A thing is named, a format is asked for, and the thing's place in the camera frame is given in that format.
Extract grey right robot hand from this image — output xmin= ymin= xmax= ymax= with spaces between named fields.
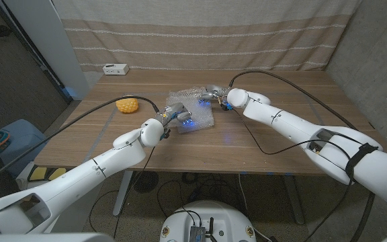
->
xmin=198 ymin=83 xmax=232 ymax=104

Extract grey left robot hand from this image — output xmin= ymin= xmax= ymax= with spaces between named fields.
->
xmin=155 ymin=102 xmax=193 ymax=128

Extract clear bubble wrap sheet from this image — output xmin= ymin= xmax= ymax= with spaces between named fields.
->
xmin=165 ymin=86 xmax=215 ymax=134

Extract yellow bumpy sponge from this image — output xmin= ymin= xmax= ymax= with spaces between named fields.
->
xmin=115 ymin=96 xmax=140 ymax=114

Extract beige striped curtain backdrop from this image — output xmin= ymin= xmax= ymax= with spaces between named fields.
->
xmin=51 ymin=0 xmax=362 ymax=73

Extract white power strip box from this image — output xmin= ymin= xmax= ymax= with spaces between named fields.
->
xmin=102 ymin=63 xmax=130 ymax=76

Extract round black floor fan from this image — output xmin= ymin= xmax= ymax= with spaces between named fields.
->
xmin=132 ymin=170 xmax=160 ymax=194

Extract white table leg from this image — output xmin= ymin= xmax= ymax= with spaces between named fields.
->
xmin=112 ymin=170 xmax=134 ymax=216

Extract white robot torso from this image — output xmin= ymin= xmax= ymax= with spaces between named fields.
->
xmin=159 ymin=200 xmax=257 ymax=242

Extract grey electronics module on torso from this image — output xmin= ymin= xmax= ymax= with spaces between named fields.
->
xmin=189 ymin=225 xmax=207 ymax=242

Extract grey table leg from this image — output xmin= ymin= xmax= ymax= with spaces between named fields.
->
xmin=282 ymin=175 xmax=305 ymax=225

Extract white base with yellow pads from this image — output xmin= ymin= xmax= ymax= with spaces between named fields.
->
xmin=15 ymin=161 xmax=69 ymax=189

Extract blue plastic bin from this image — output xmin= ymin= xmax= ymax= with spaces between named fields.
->
xmin=0 ymin=118 xmax=50 ymax=179

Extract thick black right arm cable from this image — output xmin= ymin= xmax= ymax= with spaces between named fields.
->
xmin=228 ymin=70 xmax=376 ymax=242

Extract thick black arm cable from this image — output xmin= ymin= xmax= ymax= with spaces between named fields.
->
xmin=0 ymin=95 xmax=161 ymax=192
xmin=228 ymin=70 xmax=376 ymax=242

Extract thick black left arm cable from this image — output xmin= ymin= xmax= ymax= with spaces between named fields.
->
xmin=0 ymin=95 xmax=161 ymax=192

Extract tangled black floor cables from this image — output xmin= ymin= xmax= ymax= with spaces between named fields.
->
xmin=156 ymin=171 xmax=248 ymax=218

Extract white door frame pillar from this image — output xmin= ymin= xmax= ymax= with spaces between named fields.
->
xmin=3 ymin=0 xmax=90 ymax=101

